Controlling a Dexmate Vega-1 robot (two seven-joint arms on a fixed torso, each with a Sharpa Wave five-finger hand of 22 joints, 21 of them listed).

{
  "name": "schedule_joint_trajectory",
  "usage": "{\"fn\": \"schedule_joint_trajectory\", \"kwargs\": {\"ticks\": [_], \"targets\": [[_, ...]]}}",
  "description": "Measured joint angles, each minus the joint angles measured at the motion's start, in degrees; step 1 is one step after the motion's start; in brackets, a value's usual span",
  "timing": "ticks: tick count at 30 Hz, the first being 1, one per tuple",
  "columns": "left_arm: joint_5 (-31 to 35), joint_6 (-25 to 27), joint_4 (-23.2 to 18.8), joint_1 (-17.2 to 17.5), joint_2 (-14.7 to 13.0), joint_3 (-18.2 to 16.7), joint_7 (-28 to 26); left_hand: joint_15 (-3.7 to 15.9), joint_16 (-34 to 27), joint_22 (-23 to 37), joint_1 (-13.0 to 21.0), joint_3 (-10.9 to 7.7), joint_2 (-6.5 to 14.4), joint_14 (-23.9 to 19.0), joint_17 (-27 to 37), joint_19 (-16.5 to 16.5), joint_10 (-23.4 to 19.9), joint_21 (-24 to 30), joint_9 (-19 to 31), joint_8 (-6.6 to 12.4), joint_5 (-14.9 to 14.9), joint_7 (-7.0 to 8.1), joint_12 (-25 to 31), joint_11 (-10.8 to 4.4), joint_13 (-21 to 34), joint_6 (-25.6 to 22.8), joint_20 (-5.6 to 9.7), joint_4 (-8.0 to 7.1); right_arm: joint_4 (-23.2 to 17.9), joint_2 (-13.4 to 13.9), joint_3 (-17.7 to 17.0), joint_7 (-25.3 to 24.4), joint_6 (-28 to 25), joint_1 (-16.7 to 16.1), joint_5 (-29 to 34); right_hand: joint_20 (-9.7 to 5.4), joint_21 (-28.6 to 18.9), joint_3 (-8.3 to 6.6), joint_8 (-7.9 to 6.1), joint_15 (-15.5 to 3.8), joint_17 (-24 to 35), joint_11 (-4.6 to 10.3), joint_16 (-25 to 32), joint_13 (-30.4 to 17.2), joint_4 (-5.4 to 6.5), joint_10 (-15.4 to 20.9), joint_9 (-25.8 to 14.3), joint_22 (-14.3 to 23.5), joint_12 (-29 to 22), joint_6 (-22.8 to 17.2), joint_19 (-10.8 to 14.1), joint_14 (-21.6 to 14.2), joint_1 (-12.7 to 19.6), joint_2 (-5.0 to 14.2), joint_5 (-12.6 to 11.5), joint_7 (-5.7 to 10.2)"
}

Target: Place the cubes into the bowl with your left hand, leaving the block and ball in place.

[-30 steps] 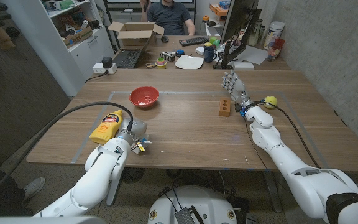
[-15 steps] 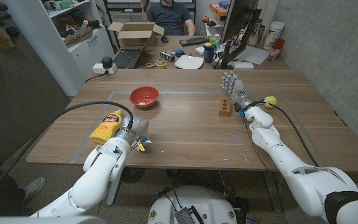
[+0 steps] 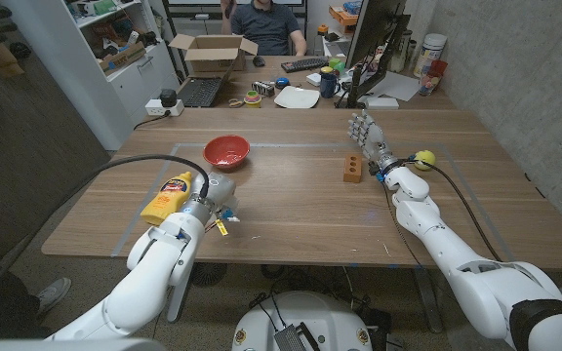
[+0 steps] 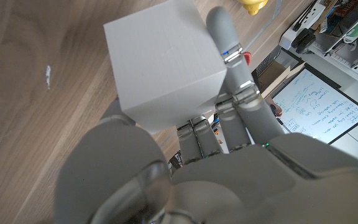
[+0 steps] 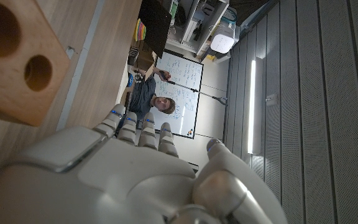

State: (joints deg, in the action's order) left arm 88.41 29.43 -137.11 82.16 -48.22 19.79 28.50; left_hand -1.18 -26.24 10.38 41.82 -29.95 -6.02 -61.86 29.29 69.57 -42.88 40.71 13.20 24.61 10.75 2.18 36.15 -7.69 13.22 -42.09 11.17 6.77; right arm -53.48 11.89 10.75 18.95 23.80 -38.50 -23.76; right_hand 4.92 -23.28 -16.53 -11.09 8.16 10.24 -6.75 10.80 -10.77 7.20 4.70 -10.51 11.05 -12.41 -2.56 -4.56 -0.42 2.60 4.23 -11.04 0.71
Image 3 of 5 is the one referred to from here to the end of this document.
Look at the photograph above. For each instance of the white power strip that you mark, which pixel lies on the white power strip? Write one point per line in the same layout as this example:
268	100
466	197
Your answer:
153	108

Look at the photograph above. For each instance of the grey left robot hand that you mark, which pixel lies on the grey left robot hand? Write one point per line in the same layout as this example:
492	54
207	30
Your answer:
215	192

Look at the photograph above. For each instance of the black keyboard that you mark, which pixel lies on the black keyboard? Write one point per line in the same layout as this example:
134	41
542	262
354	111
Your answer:
304	64

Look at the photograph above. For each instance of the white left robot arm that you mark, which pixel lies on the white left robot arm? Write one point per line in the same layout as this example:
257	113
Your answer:
144	287

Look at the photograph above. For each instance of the black computer monitor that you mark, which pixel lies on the black computer monitor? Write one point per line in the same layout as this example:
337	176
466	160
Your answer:
373	29

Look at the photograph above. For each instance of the yellow mustard bottle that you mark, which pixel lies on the yellow mustard bottle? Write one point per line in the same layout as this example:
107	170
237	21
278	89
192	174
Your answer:
166	200

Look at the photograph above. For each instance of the black power adapter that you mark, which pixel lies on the black power adapter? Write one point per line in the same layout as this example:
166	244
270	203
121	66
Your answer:
168	97

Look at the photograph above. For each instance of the seated person in dark polo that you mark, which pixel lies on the seated person in dark polo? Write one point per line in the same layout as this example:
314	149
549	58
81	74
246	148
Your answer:
266	27

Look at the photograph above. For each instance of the white square plate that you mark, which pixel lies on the white square plate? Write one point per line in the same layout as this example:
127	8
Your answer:
296	97

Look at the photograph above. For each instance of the red bowl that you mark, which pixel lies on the red bowl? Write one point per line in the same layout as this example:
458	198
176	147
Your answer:
226	151

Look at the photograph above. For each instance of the black floor fan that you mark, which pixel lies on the black floor fan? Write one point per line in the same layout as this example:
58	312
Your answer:
209	274

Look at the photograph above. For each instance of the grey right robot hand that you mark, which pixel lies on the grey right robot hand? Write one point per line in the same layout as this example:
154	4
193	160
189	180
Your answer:
373	139

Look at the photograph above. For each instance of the blue round disc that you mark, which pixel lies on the blue round disc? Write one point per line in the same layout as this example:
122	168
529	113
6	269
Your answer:
282	82

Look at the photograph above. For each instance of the black computer mouse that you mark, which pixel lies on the black computer mouse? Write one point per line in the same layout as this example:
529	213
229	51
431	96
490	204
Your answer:
259	61

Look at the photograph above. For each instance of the dark blue mug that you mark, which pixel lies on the dark blue mug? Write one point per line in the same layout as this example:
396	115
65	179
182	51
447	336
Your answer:
329	86

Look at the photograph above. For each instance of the white cylindrical canister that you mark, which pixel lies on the white cylindrical canister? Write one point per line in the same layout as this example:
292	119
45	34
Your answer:
429	53

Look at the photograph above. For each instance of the black laptop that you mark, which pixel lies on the black laptop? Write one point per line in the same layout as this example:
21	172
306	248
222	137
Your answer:
200	91

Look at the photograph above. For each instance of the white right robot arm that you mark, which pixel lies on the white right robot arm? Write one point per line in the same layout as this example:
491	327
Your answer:
456	253

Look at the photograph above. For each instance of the green cup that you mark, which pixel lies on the green cup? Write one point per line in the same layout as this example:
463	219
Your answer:
337	64

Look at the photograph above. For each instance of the yellow tennis ball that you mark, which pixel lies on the yellow tennis ball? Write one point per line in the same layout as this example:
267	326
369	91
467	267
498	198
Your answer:
425	160

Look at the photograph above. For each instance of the rainbow stacking cups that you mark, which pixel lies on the rainbow stacking cups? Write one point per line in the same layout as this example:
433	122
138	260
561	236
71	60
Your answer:
252	100

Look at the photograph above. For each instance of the orange box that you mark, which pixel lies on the orange box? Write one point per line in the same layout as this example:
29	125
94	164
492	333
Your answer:
342	14

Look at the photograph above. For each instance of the cardboard box with print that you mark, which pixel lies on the cardboard box with print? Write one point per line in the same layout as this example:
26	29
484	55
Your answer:
122	58

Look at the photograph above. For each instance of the black and white small box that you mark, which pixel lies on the black and white small box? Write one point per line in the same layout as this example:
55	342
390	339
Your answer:
263	88

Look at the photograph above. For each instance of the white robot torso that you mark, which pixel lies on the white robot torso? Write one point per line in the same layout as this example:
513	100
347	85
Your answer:
305	317

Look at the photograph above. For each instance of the white shelf cabinet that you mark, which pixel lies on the white shelf cabinet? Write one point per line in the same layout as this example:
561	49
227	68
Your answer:
81	73

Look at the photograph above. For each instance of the white paper sheets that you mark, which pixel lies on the white paper sheets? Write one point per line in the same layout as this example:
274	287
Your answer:
398	88

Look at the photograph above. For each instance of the open cardboard box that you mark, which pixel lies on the open cardboard box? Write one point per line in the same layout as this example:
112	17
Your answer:
212	53

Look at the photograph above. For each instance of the flat white box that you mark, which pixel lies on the flat white box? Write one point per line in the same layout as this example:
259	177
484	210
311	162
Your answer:
382	102

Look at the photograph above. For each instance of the grey table leg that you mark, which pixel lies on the grey table leg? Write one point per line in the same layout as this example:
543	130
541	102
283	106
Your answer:
177	302
429	302

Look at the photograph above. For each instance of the black device on torso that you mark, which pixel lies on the black device on torso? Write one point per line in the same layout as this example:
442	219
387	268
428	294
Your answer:
291	339

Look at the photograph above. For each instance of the wooden block with holes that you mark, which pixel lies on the wooden block with holes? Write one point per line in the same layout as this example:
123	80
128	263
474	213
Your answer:
352	169

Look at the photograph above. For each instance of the red snack cup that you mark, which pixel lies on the red snack cup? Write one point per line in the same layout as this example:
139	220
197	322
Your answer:
432	78

